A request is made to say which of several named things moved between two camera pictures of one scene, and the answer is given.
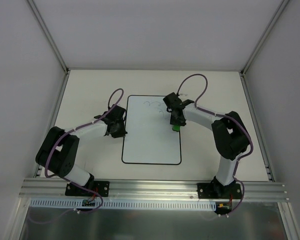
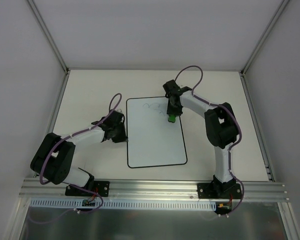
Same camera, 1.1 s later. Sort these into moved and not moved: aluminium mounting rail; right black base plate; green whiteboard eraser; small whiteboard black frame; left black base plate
Moved: small whiteboard black frame; green whiteboard eraser
Not moved: right black base plate; left black base plate; aluminium mounting rail
